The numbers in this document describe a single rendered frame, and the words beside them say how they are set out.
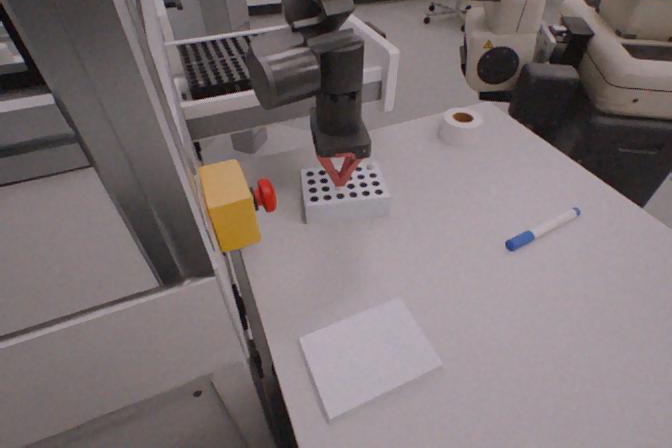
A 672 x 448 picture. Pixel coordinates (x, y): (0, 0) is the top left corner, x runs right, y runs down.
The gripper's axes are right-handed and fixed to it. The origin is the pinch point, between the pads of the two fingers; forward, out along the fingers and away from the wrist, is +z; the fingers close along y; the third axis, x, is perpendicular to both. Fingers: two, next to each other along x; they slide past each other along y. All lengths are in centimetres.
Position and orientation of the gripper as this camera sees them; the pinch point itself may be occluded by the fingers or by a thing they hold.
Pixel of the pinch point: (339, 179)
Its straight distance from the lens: 55.2
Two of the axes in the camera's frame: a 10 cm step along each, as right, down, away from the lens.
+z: 0.1, 7.4, 6.7
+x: 9.9, -1.2, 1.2
